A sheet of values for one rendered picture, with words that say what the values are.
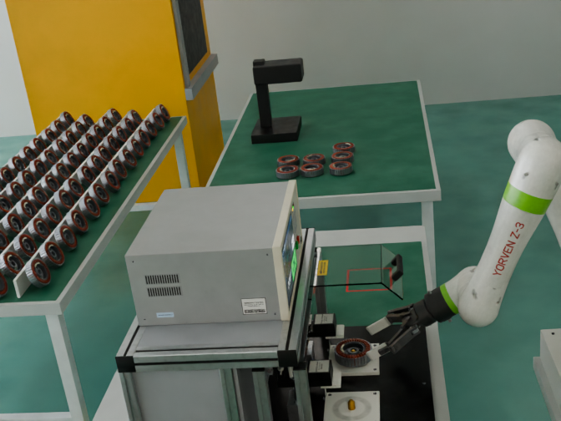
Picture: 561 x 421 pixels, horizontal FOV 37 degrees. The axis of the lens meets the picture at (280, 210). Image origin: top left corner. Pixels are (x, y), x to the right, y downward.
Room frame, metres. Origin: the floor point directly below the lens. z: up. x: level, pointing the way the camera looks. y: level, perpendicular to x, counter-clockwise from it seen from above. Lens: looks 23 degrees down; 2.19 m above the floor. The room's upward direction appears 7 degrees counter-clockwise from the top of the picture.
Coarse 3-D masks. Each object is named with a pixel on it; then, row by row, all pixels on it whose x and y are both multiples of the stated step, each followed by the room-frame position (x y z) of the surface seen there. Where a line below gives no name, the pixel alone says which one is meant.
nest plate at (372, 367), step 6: (330, 348) 2.17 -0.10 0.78; (372, 348) 2.14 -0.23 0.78; (330, 354) 2.14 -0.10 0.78; (378, 360) 2.08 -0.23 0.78; (336, 366) 2.07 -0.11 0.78; (342, 366) 2.07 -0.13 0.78; (360, 366) 2.06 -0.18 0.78; (366, 366) 2.05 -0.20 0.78; (372, 366) 2.05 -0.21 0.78; (378, 366) 2.05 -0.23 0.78; (342, 372) 2.04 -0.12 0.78; (348, 372) 2.04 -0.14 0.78; (354, 372) 2.03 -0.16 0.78; (360, 372) 2.03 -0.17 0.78; (366, 372) 2.03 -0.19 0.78; (372, 372) 2.02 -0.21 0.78; (378, 372) 2.02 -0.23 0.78
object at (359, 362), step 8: (336, 344) 2.14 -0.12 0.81; (344, 344) 2.13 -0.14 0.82; (352, 344) 2.14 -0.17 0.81; (360, 344) 2.13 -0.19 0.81; (368, 344) 2.11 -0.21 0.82; (336, 352) 2.10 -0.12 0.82; (344, 352) 2.12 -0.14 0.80; (336, 360) 2.09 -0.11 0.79; (344, 360) 2.06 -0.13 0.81; (352, 360) 2.05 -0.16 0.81; (360, 360) 2.05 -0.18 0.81; (368, 360) 2.07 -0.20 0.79
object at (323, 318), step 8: (312, 320) 2.15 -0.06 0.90; (320, 320) 2.11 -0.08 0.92; (328, 320) 2.11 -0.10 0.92; (312, 328) 2.11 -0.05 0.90; (320, 328) 2.09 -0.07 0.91; (328, 328) 2.08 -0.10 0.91; (336, 328) 2.12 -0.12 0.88; (312, 336) 2.09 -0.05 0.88; (320, 336) 2.08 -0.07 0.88; (328, 336) 2.08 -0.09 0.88; (336, 336) 2.08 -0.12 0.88
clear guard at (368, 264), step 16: (320, 256) 2.23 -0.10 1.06; (336, 256) 2.22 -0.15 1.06; (352, 256) 2.21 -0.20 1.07; (368, 256) 2.20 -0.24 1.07; (384, 256) 2.20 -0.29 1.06; (336, 272) 2.12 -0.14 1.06; (352, 272) 2.11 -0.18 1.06; (368, 272) 2.10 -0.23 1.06; (384, 272) 2.10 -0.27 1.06; (400, 288) 2.07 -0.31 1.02
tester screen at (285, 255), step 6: (288, 228) 1.98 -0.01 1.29; (288, 234) 1.96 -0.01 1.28; (288, 240) 1.95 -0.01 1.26; (288, 246) 1.94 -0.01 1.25; (294, 246) 2.05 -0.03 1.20; (288, 252) 1.93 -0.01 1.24; (288, 258) 1.91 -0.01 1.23; (288, 264) 1.90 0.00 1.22; (288, 270) 1.89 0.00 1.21; (288, 276) 1.88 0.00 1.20; (294, 276) 1.98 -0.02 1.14; (288, 294) 1.84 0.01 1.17
